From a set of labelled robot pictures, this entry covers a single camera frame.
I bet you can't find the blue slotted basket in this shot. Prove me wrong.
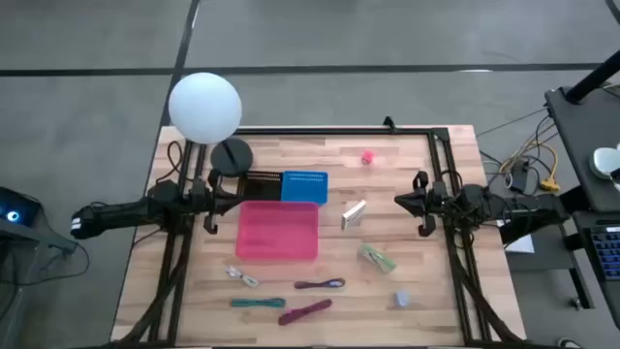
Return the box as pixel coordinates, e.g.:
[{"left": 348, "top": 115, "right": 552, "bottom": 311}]
[{"left": 280, "top": 170, "right": 329, "bottom": 206}]

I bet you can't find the grey metal stand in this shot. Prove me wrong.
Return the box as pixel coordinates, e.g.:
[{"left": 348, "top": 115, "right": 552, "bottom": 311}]
[{"left": 0, "top": 225, "right": 78, "bottom": 349}]

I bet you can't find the black aluminium table frame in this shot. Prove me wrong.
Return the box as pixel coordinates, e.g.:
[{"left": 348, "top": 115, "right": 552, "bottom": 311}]
[{"left": 113, "top": 125, "right": 529, "bottom": 349}]

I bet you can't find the black side desk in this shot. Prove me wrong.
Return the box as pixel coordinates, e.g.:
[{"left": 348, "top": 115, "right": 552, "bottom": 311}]
[{"left": 544, "top": 85, "right": 620, "bottom": 331}]

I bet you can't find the black keyboard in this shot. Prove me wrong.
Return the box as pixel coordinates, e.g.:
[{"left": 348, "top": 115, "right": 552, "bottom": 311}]
[{"left": 589, "top": 226, "right": 620, "bottom": 282}]

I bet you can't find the thin black floor cable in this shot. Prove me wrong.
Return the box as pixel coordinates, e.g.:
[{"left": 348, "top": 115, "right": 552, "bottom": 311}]
[{"left": 476, "top": 107, "right": 551, "bottom": 139}]

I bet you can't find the purple cable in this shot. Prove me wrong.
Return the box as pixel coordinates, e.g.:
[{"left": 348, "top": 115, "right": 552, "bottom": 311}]
[{"left": 293, "top": 277, "right": 347, "bottom": 291}]

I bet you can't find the green packaged item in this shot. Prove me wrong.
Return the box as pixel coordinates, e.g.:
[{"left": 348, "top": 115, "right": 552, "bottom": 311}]
[{"left": 356, "top": 242, "right": 398, "bottom": 275}]

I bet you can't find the black round lamp base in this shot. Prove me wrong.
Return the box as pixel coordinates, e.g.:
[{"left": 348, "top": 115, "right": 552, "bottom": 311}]
[{"left": 210, "top": 137, "right": 255, "bottom": 177}]

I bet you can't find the white labelled box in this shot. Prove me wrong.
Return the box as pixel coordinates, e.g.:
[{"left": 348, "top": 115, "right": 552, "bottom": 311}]
[{"left": 340, "top": 199, "right": 368, "bottom": 232}]

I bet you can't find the black device with blue light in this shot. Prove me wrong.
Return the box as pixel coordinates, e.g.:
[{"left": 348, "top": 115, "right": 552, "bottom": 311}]
[{"left": 0, "top": 186, "right": 43, "bottom": 229}]

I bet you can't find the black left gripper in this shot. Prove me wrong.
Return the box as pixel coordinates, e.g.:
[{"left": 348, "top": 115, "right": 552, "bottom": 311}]
[{"left": 201, "top": 168, "right": 243, "bottom": 237}]

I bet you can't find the black desk strut bar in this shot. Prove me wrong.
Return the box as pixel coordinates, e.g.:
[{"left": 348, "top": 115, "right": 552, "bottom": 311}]
[{"left": 498, "top": 186, "right": 591, "bottom": 245}]

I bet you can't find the teal cable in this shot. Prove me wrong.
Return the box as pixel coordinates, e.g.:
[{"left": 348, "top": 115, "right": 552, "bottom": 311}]
[{"left": 230, "top": 297, "right": 288, "bottom": 310}]

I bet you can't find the white round object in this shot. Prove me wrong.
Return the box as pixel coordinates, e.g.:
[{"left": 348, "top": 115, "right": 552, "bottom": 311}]
[{"left": 588, "top": 143, "right": 620, "bottom": 181}]

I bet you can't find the yellow floor cable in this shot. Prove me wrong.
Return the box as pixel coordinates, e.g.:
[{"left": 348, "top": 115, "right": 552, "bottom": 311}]
[{"left": 525, "top": 142, "right": 562, "bottom": 193}]

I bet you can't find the black pole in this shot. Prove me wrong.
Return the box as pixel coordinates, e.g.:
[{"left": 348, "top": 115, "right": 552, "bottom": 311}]
[{"left": 564, "top": 48, "right": 620, "bottom": 106}]

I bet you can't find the white cable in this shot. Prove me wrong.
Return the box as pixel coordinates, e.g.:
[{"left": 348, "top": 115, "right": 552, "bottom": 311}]
[{"left": 224, "top": 265, "right": 261, "bottom": 289}]

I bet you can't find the pink translucent bin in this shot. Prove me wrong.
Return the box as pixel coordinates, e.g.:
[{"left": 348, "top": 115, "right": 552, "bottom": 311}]
[{"left": 234, "top": 201, "right": 321, "bottom": 262}]

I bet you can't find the white paper sheet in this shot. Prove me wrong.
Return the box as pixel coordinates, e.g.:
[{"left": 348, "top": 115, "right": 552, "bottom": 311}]
[{"left": 503, "top": 232, "right": 536, "bottom": 254}]

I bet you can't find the black box with label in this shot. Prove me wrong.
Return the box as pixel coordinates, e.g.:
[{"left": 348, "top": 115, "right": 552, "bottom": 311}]
[{"left": 238, "top": 170, "right": 284, "bottom": 203}]

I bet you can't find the black power adapter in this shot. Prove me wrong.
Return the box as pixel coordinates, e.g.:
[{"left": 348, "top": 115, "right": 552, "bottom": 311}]
[{"left": 511, "top": 162, "right": 532, "bottom": 193}]

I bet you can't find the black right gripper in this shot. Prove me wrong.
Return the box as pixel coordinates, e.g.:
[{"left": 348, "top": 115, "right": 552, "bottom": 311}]
[{"left": 394, "top": 170, "right": 450, "bottom": 238}]

